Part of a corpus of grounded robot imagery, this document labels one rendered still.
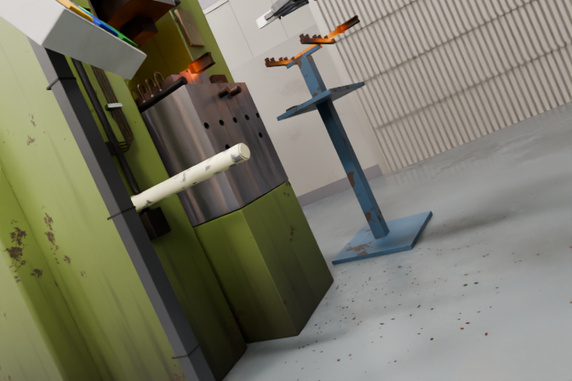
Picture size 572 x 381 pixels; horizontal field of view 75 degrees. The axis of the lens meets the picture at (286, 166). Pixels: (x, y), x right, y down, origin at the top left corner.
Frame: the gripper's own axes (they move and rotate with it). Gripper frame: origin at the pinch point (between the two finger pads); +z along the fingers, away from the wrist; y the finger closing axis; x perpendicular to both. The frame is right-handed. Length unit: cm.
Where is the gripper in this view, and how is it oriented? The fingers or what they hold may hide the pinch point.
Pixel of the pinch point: (266, 19)
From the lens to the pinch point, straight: 129.6
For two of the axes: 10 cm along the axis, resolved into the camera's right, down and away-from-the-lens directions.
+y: 4.3, -2.2, 8.8
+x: -4.1, -9.1, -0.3
